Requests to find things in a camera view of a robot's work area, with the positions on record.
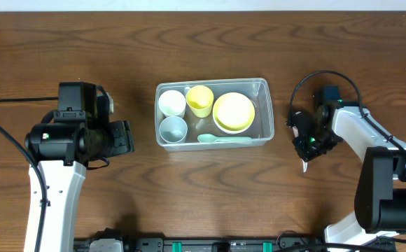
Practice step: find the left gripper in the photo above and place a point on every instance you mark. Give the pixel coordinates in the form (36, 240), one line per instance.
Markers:
(122, 137)

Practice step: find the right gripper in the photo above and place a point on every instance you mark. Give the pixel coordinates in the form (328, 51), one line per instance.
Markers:
(304, 148)

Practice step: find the white plastic fork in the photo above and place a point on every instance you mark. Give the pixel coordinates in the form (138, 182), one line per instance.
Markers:
(304, 164)

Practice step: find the grey cup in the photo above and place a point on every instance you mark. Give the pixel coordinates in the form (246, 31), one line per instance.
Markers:
(173, 130)

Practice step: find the white cup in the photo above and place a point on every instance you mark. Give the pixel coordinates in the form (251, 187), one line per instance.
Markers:
(172, 103)

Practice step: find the white bowl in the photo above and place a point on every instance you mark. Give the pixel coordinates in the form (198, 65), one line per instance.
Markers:
(229, 131)

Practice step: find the yellow bowl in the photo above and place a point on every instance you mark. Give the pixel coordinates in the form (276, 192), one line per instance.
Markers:
(233, 111)

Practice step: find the pale green spoon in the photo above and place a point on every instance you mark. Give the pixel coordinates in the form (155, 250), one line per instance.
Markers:
(210, 138)

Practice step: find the yellow cup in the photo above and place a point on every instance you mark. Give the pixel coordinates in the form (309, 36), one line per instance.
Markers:
(200, 99)

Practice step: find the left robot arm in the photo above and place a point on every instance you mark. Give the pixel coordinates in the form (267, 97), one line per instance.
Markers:
(63, 144)

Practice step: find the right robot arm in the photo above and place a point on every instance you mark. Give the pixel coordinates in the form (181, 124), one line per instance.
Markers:
(379, 213)

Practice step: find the clear plastic container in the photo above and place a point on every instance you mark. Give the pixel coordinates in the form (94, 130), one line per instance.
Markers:
(261, 130)

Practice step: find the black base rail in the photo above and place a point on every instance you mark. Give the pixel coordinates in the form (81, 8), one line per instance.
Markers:
(113, 240)

